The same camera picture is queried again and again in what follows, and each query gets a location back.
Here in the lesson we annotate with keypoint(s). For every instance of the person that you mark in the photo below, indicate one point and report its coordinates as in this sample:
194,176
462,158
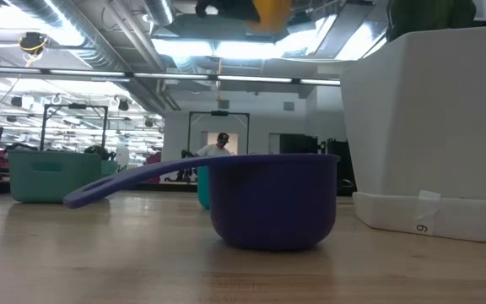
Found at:
213,150

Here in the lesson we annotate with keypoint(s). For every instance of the large cyan measuring cup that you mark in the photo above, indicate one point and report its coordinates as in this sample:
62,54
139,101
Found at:
203,190

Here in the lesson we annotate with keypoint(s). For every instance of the yellow measuring cup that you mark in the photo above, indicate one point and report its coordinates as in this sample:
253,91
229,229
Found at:
272,14

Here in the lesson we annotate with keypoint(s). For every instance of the long ceiling light strip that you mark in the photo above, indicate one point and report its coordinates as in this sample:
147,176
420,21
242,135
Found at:
171,76

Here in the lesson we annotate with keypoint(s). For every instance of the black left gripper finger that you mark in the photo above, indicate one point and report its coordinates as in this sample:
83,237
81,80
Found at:
234,8

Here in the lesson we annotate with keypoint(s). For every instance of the silver ceiling duct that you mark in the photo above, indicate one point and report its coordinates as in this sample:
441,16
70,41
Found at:
99,50

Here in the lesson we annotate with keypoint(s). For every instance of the clear tape number label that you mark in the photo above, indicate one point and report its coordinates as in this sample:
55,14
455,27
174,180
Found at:
426,211

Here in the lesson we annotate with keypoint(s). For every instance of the black cabinet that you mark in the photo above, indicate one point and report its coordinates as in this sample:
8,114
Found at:
302,144

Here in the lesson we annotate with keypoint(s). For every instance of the black metal rig frame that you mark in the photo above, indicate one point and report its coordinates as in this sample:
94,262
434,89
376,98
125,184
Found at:
74,106
219,113

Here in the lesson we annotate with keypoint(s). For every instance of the white hexagonal planter pot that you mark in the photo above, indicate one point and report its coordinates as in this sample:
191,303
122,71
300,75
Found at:
428,126

